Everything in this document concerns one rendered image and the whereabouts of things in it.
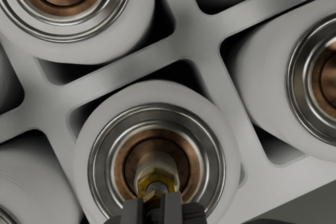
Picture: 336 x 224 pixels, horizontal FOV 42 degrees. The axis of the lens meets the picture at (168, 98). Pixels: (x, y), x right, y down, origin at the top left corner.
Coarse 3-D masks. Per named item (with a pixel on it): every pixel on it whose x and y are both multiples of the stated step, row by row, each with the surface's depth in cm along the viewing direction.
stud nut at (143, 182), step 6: (156, 168) 20; (144, 174) 21; (150, 174) 20; (156, 174) 20; (162, 174) 20; (168, 174) 20; (138, 180) 20; (144, 180) 20; (150, 180) 20; (156, 180) 20; (162, 180) 20; (168, 180) 20; (138, 186) 20; (144, 186) 20; (168, 186) 20; (174, 186) 20; (138, 192) 20; (144, 192) 20; (168, 192) 20
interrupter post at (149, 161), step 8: (152, 152) 24; (160, 152) 24; (144, 160) 22; (152, 160) 22; (160, 160) 22; (168, 160) 22; (144, 168) 21; (160, 168) 21; (168, 168) 21; (176, 168) 23; (136, 176) 21; (176, 176) 21; (136, 184) 21; (176, 184) 21; (136, 192) 21
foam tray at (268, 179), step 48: (192, 0) 31; (288, 0) 31; (144, 48) 31; (192, 48) 31; (48, 96) 31; (96, 96) 31; (0, 144) 42; (240, 144) 31; (288, 144) 36; (240, 192) 32; (288, 192) 32
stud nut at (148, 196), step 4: (152, 192) 17; (156, 192) 16; (160, 192) 17; (144, 196) 17; (148, 196) 16; (152, 196) 16; (156, 196) 16; (160, 196) 16; (144, 200) 16; (148, 200) 16; (152, 200) 16; (156, 200) 16; (144, 204) 16; (148, 204) 16; (152, 204) 16; (156, 204) 16; (148, 208) 16; (152, 208) 16
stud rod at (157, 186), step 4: (152, 184) 19; (156, 184) 19; (160, 184) 20; (164, 184) 20; (148, 188) 19; (152, 188) 19; (156, 188) 19; (160, 188) 19; (164, 188) 19; (148, 192) 19; (164, 192) 18; (156, 208) 16; (148, 212) 16; (152, 212) 16; (156, 212) 16; (148, 216) 16; (152, 216) 15; (156, 216) 15; (148, 220) 15; (152, 220) 15; (156, 220) 15
